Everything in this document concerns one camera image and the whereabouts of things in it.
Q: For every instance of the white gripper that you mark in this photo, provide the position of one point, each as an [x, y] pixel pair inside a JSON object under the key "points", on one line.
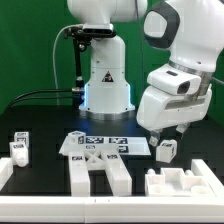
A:
{"points": [[158, 110]]}

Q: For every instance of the white chair seat block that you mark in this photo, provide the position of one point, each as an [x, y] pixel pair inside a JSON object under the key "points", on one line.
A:
{"points": [[175, 182]]}

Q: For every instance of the white long side rail back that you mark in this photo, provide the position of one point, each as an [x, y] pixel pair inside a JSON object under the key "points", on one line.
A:
{"points": [[119, 178]]}

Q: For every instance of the white long side rail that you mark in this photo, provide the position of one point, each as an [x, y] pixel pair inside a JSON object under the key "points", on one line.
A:
{"points": [[79, 176], [119, 178]]}

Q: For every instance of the white long side rail front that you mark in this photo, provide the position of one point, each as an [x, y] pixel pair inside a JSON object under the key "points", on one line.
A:
{"points": [[79, 176]]}

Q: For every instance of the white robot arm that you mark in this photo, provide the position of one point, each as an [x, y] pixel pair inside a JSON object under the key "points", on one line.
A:
{"points": [[191, 31]]}

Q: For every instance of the white flat back panel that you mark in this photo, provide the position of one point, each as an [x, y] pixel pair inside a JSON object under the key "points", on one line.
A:
{"points": [[125, 145]]}

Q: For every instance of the white left fence block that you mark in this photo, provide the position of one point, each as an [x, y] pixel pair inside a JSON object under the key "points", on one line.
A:
{"points": [[6, 170]]}

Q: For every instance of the white right fence rail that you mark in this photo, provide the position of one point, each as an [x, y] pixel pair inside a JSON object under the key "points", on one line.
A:
{"points": [[200, 168]]}

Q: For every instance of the white fence rail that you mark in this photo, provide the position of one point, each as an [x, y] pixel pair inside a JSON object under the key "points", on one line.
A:
{"points": [[111, 209], [200, 168]]}

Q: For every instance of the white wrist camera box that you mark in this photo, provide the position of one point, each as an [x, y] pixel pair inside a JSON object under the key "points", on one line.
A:
{"points": [[174, 81]]}

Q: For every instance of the black camera on stand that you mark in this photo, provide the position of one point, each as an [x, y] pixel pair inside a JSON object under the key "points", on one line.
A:
{"points": [[82, 38]]}

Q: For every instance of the white front fence rail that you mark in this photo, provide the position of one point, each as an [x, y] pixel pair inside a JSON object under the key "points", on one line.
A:
{"points": [[111, 209]]}

